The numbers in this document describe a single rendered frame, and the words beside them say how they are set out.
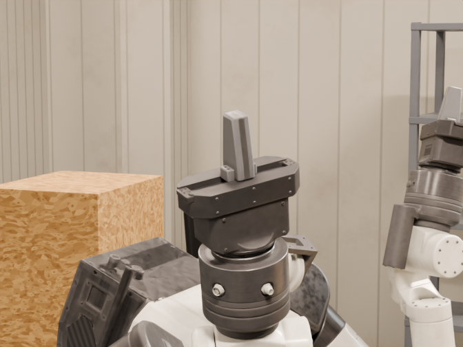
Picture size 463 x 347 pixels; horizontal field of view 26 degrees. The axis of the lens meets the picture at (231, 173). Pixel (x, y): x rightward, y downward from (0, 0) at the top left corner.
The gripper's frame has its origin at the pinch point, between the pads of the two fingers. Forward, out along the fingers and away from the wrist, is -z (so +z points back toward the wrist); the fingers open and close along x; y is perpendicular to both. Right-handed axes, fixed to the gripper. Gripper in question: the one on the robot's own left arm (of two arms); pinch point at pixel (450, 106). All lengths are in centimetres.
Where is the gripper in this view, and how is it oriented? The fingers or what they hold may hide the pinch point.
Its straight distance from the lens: 159.4
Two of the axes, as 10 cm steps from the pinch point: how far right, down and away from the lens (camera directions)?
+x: 1.0, -0.6, -9.9
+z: -2.0, 9.8, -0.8
